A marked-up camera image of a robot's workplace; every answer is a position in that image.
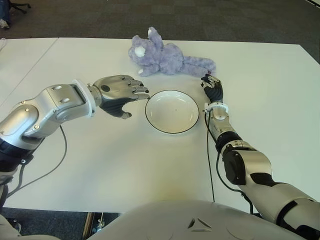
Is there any thick black right elbow cable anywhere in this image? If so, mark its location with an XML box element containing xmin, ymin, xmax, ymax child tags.
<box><xmin>216</xmin><ymin>149</ymin><xmax>255</xmax><ymax>215</ymax></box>

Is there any purple plush doll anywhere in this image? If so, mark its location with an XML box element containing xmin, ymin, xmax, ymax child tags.
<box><xmin>128</xmin><ymin>26</ymin><xmax>217</xmax><ymax>78</ymax></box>

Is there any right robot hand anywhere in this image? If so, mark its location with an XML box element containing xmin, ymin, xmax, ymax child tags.
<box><xmin>199</xmin><ymin>74</ymin><xmax>224</xmax><ymax>105</ymax></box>

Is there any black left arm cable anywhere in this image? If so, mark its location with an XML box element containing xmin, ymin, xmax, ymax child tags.
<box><xmin>6</xmin><ymin>123</ymin><xmax>68</xmax><ymax>198</ymax></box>

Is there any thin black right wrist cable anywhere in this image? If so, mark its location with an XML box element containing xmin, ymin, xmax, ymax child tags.
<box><xmin>204</xmin><ymin>112</ymin><xmax>216</xmax><ymax>203</ymax></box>

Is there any silver robot torso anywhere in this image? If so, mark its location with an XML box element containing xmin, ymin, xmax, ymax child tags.
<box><xmin>87</xmin><ymin>199</ymin><xmax>308</xmax><ymax>240</ymax></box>

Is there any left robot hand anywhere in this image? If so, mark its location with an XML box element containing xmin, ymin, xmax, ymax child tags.
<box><xmin>91</xmin><ymin>74</ymin><xmax>151</xmax><ymax>120</ymax></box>

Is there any white plate black rim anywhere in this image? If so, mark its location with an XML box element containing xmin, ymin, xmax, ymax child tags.
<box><xmin>145</xmin><ymin>89</ymin><xmax>201</xmax><ymax>135</ymax></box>

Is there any chrome stand under table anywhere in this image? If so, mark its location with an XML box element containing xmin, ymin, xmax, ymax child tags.
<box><xmin>83</xmin><ymin>212</ymin><xmax>123</xmax><ymax>235</ymax></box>

